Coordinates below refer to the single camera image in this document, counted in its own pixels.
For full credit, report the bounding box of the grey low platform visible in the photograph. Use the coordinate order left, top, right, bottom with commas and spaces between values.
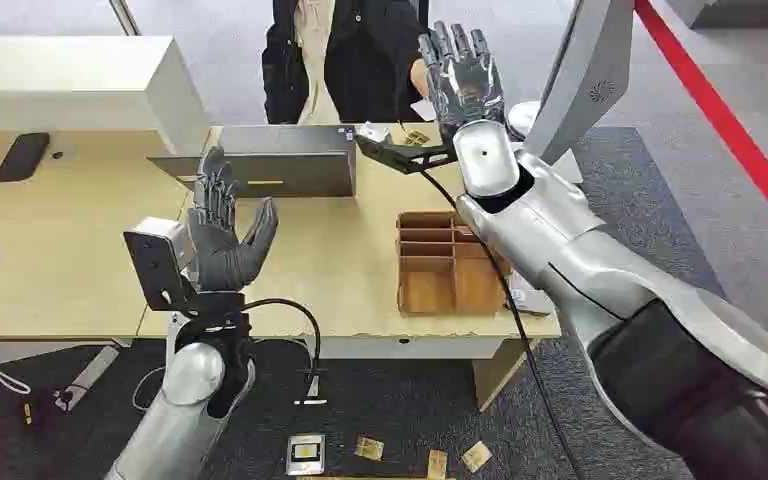
664, 0, 768, 32

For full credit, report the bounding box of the wooden table leg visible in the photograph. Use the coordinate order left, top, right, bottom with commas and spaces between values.
471, 339, 539, 413

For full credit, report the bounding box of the wooden card box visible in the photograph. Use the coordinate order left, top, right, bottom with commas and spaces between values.
395, 210, 512, 318

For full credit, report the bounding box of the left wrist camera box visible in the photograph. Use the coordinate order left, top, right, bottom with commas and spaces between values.
123, 217, 194, 313

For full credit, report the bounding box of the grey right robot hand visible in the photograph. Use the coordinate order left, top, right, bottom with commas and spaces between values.
418, 19, 506, 146

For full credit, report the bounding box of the printed card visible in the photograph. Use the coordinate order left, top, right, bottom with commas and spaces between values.
410, 99, 440, 125

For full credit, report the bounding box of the black phone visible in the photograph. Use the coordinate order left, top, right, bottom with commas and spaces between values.
0, 132, 51, 183

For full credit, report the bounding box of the looped black cable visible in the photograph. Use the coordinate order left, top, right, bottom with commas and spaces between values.
239, 298, 323, 400

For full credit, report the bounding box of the white raised counter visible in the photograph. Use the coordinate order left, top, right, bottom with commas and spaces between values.
0, 36, 212, 157

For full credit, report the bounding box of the metal pole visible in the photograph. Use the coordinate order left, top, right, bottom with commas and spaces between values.
108, 0, 142, 38

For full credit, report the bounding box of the long black cable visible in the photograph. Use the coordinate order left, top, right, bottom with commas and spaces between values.
418, 168, 581, 480

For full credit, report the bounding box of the white card reader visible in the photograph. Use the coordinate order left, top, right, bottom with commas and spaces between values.
285, 433, 328, 478

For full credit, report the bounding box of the grey metal box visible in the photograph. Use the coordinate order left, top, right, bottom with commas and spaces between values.
147, 124, 357, 200

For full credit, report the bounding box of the person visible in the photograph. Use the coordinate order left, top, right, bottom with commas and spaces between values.
261, 0, 433, 127

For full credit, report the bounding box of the white power strip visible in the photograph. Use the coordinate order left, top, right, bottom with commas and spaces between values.
57, 345, 121, 413

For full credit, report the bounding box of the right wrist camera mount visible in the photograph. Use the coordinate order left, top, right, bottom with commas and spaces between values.
354, 121, 459, 176

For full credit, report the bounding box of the person's hand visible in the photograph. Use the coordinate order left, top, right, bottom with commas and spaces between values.
409, 58, 432, 101

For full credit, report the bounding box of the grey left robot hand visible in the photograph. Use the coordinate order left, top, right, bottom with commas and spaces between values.
185, 145, 280, 294

